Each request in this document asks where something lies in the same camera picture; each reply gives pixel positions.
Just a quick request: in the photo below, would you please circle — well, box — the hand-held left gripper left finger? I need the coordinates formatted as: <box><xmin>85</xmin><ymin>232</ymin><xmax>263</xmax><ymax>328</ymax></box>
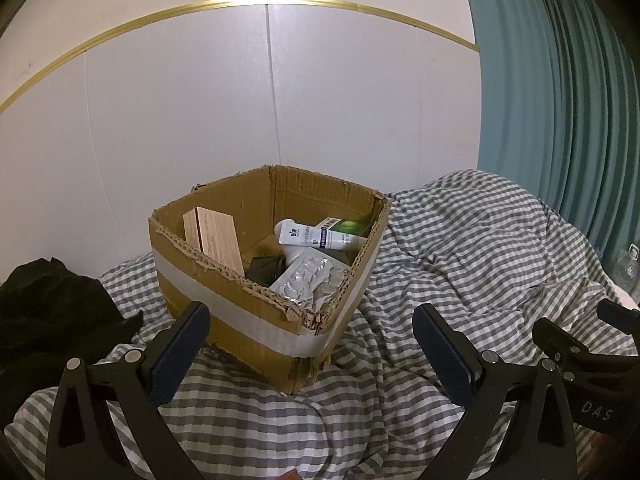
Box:
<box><xmin>45</xmin><ymin>301</ymin><xmax>212</xmax><ymax>480</ymax></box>

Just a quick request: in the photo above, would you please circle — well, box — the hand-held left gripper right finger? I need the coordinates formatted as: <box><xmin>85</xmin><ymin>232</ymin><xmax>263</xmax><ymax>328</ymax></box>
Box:
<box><xmin>411</xmin><ymin>302</ymin><xmax>581</xmax><ymax>480</ymax></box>

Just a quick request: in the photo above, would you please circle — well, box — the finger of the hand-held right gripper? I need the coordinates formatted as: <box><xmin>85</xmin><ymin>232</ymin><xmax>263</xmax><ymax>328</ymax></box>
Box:
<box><xmin>597</xmin><ymin>299</ymin><xmax>640</xmax><ymax>333</ymax></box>
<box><xmin>532</xmin><ymin>317</ymin><xmax>596</xmax><ymax>376</ymax></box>

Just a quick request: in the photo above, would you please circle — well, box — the taped cardboard box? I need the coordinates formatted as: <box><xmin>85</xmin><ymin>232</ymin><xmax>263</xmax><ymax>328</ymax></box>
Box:
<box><xmin>147</xmin><ymin>164</ymin><xmax>392</xmax><ymax>395</ymax></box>

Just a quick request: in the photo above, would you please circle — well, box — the small tan carton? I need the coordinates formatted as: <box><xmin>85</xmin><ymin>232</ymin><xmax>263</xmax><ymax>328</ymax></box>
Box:
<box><xmin>182</xmin><ymin>206</ymin><xmax>246</xmax><ymax>278</ymax></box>

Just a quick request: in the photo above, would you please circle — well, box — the green and white carton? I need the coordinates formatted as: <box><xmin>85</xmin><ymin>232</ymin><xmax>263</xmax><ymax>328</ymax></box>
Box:
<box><xmin>315</xmin><ymin>216</ymin><xmax>373</xmax><ymax>239</ymax></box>

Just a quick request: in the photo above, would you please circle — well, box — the white tube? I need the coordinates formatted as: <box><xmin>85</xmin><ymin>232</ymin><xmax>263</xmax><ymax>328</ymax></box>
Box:
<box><xmin>274</xmin><ymin>219</ymin><xmax>373</xmax><ymax>252</ymax></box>

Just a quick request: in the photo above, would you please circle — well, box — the clear bottle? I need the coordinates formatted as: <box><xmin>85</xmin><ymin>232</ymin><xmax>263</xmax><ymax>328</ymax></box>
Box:
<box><xmin>617</xmin><ymin>244</ymin><xmax>640</xmax><ymax>291</ymax></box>

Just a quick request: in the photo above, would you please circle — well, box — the grey checked blanket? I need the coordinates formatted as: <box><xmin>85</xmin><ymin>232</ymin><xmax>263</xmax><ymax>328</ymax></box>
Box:
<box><xmin>0</xmin><ymin>170</ymin><xmax>640</xmax><ymax>480</ymax></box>

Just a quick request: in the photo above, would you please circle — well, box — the dark green cloth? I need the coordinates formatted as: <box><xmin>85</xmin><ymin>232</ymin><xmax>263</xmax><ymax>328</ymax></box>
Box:
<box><xmin>244</xmin><ymin>255</ymin><xmax>291</xmax><ymax>286</ymax></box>

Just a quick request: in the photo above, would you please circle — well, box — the black cloth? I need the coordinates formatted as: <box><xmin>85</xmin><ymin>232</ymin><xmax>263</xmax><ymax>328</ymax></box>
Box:
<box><xmin>0</xmin><ymin>257</ymin><xmax>143</xmax><ymax>431</ymax></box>

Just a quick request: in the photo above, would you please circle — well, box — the silver blister pack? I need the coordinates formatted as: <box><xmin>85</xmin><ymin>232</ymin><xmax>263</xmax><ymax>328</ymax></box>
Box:
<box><xmin>269</xmin><ymin>255</ymin><xmax>351</xmax><ymax>306</ymax></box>

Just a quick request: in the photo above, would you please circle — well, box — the green curtain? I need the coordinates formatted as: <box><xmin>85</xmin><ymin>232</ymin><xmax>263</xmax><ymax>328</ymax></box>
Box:
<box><xmin>457</xmin><ymin>0</ymin><xmax>640</xmax><ymax>271</ymax></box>

